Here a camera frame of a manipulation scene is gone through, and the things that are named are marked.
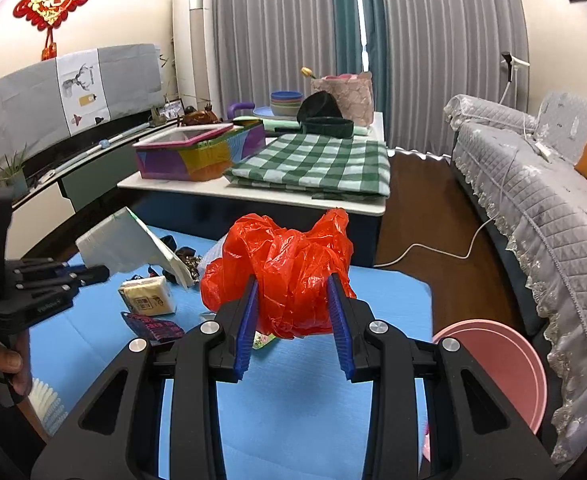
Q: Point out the black hat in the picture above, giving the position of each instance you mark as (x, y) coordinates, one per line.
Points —
(321, 105)

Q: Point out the white power strip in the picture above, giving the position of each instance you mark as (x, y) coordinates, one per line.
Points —
(542, 149)

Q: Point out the dark television cabinet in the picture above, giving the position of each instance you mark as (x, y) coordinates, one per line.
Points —
(98, 177)

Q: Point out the clear plastic bag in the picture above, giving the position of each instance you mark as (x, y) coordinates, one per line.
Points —
(212, 257)

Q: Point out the pink framed board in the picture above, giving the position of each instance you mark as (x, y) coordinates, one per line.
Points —
(183, 137)

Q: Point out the grey quilted sofa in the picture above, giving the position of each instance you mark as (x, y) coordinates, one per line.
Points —
(548, 220)

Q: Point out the red plastic bag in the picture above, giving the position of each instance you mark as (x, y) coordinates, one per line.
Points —
(283, 270)

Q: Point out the light green folded cloth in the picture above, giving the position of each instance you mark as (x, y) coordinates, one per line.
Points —
(283, 127)

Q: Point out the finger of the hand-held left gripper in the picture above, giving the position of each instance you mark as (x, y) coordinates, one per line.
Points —
(91, 275)
(36, 263)

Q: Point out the yellow flower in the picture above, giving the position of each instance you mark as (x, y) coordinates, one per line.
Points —
(306, 72)

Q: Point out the blue mat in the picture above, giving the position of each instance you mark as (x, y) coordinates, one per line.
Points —
(293, 410)

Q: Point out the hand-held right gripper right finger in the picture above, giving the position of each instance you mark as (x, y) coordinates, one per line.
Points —
(341, 331)

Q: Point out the green checked cloth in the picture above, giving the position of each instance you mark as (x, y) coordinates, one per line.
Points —
(318, 162)

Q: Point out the white standing air conditioner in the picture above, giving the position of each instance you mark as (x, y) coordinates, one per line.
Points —
(193, 45)

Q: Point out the white foam net sleeve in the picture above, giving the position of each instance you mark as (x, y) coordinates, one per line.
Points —
(46, 402)

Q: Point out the grey covered television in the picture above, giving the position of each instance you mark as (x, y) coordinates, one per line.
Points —
(28, 100)

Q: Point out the stack of coloured bowls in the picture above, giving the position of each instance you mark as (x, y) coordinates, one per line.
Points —
(286, 100)

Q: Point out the dark green bowl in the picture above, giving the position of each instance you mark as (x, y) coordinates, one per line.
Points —
(331, 127)

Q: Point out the white coffee table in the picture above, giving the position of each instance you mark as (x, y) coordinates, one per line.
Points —
(273, 210)

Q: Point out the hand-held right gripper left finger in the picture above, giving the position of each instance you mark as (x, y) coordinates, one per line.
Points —
(248, 331)

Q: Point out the teal curtain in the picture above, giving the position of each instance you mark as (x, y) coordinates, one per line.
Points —
(346, 20)

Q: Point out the brown wooden ornament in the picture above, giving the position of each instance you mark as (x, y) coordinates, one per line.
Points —
(198, 116)

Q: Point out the potted green plant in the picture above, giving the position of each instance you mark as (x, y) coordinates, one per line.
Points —
(12, 172)

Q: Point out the small green wrapper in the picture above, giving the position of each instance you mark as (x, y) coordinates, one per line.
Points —
(263, 341)

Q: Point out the white paper bag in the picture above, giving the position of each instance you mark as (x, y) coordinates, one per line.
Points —
(123, 240)

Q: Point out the pale yellow tissue packet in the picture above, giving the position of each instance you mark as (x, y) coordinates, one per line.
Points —
(147, 297)

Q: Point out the colourful storage box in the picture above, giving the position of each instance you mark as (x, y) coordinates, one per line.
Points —
(183, 162)

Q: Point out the pink plastic bin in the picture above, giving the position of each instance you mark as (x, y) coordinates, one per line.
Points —
(493, 365)

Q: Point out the pink lace basket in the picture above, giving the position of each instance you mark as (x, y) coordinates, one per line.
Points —
(356, 97)

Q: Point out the light blue plate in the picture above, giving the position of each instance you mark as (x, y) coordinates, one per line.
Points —
(263, 112)

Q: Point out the dark crumpled foil clump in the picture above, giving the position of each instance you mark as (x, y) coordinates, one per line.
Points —
(189, 264)

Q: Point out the grey curtain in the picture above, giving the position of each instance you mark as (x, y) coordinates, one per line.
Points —
(273, 30)
(448, 35)

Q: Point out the dark wrapper with pink print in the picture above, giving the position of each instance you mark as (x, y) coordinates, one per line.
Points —
(153, 329)

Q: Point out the white phone holder stand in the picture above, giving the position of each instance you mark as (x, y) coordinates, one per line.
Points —
(511, 65)

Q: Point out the small photo frame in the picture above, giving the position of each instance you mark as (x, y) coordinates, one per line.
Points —
(172, 109)

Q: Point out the white rod with blue ball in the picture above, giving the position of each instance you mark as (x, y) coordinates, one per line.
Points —
(104, 143)

